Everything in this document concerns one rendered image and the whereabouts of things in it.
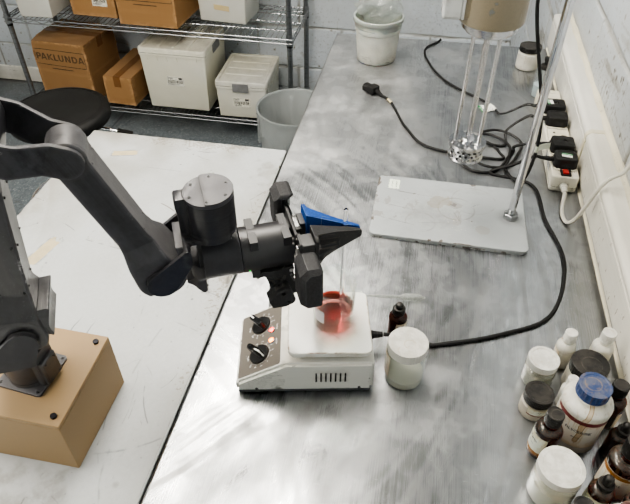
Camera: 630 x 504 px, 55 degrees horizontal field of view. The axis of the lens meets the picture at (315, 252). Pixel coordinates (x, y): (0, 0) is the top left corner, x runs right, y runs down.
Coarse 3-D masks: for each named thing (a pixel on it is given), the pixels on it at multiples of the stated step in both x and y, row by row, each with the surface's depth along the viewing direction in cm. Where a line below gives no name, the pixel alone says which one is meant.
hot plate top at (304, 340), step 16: (288, 320) 88; (304, 320) 88; (368, 320) 88; (288, 336) 86; (304, 336) 86; (320, 336) 86; (336, 336) 86; (352, 336) 86; (368, 336) 86; (288, 352) 84; (304, 352) 84; (320, 352) 84; (336, 352) 84; (352, 352) 84; (368, 352) 84
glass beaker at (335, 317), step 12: (336, 264) 85; (324, 276) 85; (336, 276) 86; (348, 276) 85; (324, 288) 87; (336, 288) 88; (348, 288) 86; (324, 300) 81; (336, 300) 81; (348, 300) 82; (324, 312) 83; (336, 312) 82; (348, 312) 83; (324, 324) 84; (336, 324) 84; (348, 324) 85
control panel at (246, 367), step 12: (264, 312) 94; (276, 312) 93; (252, 324) 94; (276, 324) 91; (252, 336) 92; (264, 336) 91; (276, 336) 89; (276, 348) 87; (240, 360) 90; (264, 360) 87; (276, 360) 86; (240, 372) 88; (252, 372) 87
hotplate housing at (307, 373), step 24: (288, 360) 85; (312, 360) 85; (336, 360) 85; (360, 360) 85; (240, 384) 87; (264, 384) 87; (288, 384) 87; (312, 384) 87; (336, 384) 88; (360, 384) 88
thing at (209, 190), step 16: (208, 176) 68; (224, 176) 68; (176, 192) 66; (192, 192) 66; (208, 192) 66; (224, 192) 66; (176, 208) 66; (192, 208) 65; (208, 208) 65; (224, 208) 66; (176, 224) 71; (192, 224) 67; (208, 224) 66; (224, 224) 67; (176, 240) 69; (192, 240) 68; (208, 240) 68; (224, 240) 69; (160, 272) 68; (176, 272) 69; (160, 288) 70; (176, 288) 70
